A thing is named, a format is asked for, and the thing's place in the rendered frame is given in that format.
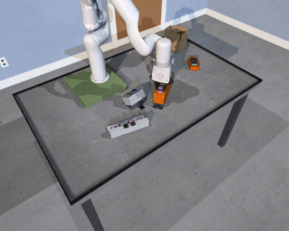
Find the orange tube rack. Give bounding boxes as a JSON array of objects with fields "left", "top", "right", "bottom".
[{"left": 154, "top": 84, "right": 171, "bottom": 105}]

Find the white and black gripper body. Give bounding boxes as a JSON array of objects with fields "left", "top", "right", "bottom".
[{"left": 152, "top": 63, "right": 171, "bottom": 84}]

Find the grey button housing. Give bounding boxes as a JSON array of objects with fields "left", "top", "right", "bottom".
[{"left": 122, "top": 89, "right": 145, "bottom": 110}]

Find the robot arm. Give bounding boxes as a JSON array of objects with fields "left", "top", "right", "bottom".
[{"left": 80, "top": 0, "right": 175, "bottom": 83}]

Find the brown cardboard box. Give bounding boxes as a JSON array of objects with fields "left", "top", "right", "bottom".
[{"left": 164, "top": 25, "right": 188, "bottom": 53}]

